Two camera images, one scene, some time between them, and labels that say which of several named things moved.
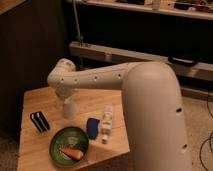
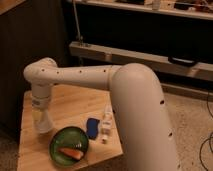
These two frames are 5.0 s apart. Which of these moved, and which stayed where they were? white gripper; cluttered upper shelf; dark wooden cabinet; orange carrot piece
Moved: white gripper
Stayed: cluttered upper shelf; dark wooden cabinet; orange carrot piece
